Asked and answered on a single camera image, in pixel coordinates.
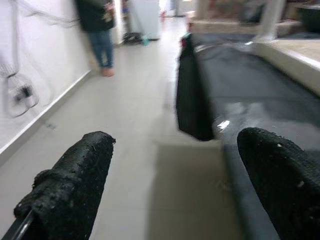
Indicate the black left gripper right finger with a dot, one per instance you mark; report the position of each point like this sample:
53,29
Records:
287,190

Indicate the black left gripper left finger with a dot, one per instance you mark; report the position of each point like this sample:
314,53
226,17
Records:
72,187

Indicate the clear tape cross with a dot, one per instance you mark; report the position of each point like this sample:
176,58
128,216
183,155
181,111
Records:
237,110

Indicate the black tablecloth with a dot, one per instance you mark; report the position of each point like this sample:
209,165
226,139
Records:
237,82

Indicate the white plastic table top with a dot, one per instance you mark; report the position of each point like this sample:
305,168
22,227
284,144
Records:
295,60

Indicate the clear tape strip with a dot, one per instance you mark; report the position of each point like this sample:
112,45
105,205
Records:
212,46

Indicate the mop with teal head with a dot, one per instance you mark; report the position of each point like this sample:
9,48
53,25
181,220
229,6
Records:
145,41

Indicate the person in black apron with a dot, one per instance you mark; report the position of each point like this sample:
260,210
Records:
100,25

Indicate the white chest freezer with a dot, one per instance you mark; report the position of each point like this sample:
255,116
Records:
145,17

